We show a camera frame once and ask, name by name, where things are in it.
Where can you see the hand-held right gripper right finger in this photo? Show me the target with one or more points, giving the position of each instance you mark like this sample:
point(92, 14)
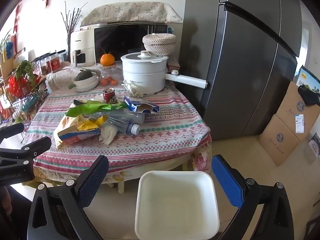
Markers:
point(227, 182)

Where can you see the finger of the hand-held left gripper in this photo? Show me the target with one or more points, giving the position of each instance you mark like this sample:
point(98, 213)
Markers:
point(11, 131)
point(37, 146)

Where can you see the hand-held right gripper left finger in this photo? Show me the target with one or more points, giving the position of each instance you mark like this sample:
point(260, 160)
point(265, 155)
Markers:
point(92, 181)

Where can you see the white square plastic bin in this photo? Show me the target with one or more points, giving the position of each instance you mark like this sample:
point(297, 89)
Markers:
point(175, 205)

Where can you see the red soda can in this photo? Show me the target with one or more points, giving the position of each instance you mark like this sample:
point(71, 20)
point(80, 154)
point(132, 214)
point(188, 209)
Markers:
point(110, 96)

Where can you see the torn blue carton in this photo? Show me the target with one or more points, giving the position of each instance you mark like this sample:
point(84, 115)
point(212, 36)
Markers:
point(140, 105)

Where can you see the yellow snack bag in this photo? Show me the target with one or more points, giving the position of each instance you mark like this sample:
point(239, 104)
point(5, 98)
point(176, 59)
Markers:
point(72, 130)

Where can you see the red tomatoes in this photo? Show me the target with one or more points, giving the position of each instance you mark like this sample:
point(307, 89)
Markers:
point(16, 87)

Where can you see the crumpled white tissue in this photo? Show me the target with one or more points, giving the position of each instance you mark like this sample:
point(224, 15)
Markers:
point(108, 133)

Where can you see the green leafy herbs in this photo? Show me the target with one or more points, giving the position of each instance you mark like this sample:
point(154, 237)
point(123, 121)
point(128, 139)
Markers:
point(23, 70)

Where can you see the small cardboard box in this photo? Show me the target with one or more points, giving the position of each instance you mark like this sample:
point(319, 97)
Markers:
point(277, 140)

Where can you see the clear plastic bottle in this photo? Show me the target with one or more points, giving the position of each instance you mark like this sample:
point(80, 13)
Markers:
point(125, 122)

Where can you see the green snack bag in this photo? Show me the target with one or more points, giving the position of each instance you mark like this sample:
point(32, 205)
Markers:
point(95, 108)

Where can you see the white dotted cloth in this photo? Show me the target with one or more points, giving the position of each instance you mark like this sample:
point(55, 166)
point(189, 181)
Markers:
point(60, 78)

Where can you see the red-filled jar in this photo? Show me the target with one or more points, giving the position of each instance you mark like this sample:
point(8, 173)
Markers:
point(45, 67)
point(55, 63)

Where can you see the white bowl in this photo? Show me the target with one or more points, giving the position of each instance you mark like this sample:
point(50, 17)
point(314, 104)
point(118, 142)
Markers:
point(86, 86)

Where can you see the striped patterned tablecloth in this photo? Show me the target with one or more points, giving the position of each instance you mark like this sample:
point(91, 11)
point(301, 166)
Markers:
point(162, 140)

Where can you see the green squash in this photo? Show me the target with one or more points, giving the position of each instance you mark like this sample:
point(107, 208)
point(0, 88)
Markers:
point(83, 75)

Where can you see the green potted plant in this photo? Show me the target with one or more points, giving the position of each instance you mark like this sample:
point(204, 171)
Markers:
point(5, 41)

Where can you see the large cardboard box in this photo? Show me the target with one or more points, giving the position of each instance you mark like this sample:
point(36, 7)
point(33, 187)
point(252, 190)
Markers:
point(290, 115)

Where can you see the printed bag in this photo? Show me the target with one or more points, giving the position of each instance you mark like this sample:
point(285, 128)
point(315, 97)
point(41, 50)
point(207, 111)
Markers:
point(315, 146)

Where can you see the glass jar of small oranges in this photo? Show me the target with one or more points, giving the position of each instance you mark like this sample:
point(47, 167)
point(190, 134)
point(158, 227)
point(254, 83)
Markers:
point(110, 78)

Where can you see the crumpled cream paper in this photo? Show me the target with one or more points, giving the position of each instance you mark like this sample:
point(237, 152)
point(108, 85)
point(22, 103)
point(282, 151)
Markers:
point(133, 90)

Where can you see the large orange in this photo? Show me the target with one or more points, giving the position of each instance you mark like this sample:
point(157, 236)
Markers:
point(107, 59)

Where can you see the white electric pot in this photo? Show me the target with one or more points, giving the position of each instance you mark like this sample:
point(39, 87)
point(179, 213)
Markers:
point(142, 77)

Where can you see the white countertop appliance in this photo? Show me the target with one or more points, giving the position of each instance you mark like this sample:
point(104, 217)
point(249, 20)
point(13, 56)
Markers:
point(82, 40)

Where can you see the grey refrigerator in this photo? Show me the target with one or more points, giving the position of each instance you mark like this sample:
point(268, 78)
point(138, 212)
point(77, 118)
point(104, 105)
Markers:
point(237, 67)

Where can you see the black cloth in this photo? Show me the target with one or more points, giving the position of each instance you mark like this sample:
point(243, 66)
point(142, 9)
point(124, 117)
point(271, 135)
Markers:
point(308, 96)

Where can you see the bare twigs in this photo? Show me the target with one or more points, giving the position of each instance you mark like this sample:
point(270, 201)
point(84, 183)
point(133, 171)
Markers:
point(71, 22)

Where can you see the small red box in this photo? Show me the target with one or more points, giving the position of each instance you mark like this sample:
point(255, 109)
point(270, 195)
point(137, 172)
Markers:
point(173, 66)

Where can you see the blue printed box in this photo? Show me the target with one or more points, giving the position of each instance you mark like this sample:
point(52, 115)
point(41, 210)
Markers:
point(306, 76)

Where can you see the black microwave oven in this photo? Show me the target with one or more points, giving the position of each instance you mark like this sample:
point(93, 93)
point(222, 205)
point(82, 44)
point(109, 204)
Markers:
point(120, 40)

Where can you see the woven lidded basket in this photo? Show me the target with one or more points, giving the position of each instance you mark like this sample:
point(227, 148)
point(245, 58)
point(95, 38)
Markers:
point(158, 43)

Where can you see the floral microwave cover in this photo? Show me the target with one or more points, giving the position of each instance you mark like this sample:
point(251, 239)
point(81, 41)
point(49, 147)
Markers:
point(130, 11)

